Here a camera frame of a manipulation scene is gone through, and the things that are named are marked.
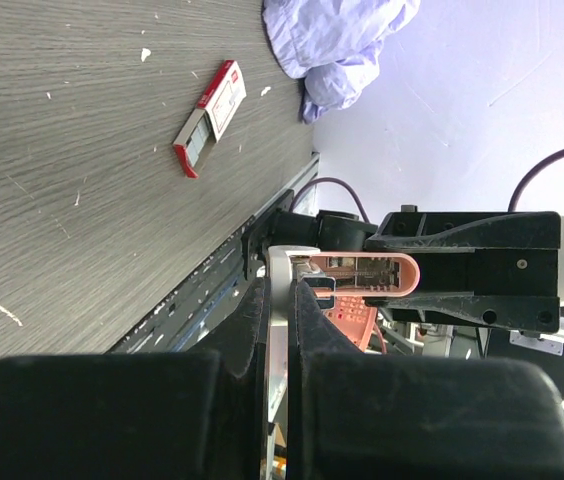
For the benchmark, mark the lavender crumpled cloth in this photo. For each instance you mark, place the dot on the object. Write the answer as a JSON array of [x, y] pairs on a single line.
[[332, 46]]

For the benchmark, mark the pink stapler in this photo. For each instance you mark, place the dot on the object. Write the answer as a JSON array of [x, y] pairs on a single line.
[[342, 274]]

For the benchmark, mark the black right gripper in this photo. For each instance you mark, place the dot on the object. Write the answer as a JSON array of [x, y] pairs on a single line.
[[490, 270]]

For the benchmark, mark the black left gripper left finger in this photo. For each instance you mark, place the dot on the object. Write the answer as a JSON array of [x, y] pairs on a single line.
[[197, 414]]

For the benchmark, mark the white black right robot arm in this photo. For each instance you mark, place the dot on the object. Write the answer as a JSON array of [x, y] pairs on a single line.
[[328, 231]]

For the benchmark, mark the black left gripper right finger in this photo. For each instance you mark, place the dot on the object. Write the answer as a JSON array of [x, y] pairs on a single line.
[[354, 415]]

